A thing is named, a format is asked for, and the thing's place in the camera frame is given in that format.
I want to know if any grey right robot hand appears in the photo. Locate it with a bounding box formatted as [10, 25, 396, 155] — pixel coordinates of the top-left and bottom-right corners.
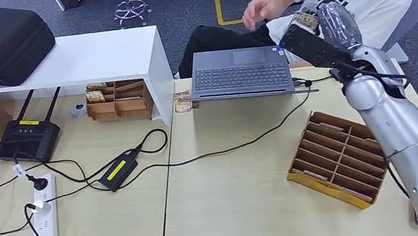
[274, 4, 350, 79]

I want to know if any grey laptop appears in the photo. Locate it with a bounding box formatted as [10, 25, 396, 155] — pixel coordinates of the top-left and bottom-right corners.
[174, 32, 321, 116]

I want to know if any black card reader cable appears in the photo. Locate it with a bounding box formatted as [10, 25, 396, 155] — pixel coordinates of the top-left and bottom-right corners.
[292, 70, 334, 90]

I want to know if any black cable with white tag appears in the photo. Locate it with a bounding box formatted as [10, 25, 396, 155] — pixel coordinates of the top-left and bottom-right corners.
[0, 151, 57, 236]

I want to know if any black router with antennas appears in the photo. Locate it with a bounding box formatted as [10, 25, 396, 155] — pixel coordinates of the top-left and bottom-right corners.
[0, 84, 74, 171]

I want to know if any black power adapter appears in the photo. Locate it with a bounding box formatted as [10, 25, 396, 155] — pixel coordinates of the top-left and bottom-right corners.
[94, 149, 145, 195]

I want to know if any hotel key card with trees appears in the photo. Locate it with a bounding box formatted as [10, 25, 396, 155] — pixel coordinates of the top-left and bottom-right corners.
[293, 7, 322, 35]

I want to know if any clear plastic wrist cover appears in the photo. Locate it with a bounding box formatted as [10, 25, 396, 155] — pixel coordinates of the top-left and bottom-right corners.
[314, 0, 365, 56]

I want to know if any grey round cable grommet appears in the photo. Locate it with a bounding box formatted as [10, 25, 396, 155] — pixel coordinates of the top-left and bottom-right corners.
[68, 102, 88, 120]

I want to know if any white desk shelf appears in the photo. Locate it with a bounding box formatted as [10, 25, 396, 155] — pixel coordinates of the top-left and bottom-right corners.
[0, 13, 182, 156]

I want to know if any black laptop charging cable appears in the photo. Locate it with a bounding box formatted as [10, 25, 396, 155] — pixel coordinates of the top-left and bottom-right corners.
[107, 90, 323, 191]

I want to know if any small cardboard organizer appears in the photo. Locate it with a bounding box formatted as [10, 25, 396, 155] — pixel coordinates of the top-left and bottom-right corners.
[82, 74, 157, 131]

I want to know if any slotted cardboard card holder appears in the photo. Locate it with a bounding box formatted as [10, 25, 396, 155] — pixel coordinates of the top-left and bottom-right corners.
[276, 100, 395, 223]

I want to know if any white power strip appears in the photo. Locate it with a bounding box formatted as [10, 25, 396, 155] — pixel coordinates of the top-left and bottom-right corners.
[20, 172, 66, 236]

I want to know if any pink card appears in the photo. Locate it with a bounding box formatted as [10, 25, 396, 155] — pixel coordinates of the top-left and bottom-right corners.
[303, 166, 330, 185]
[318, 118, 346, 135]
[343, 183, 375, 206]

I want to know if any brown hotel card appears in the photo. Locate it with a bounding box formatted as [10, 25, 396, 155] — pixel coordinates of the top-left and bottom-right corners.
[84, 88, 107, 106]
[86, 81, 109, 91]

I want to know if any black adapter mains cord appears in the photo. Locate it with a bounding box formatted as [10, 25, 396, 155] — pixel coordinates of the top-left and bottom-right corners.
[21, 126, 176, 205]

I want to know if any person's right hand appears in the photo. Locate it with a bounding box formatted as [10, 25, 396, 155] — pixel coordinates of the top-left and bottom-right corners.
[238, 0, 284, 33]

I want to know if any stool with chrome base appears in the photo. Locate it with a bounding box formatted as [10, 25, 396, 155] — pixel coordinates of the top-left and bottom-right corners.
[102, 0, 155, 33]

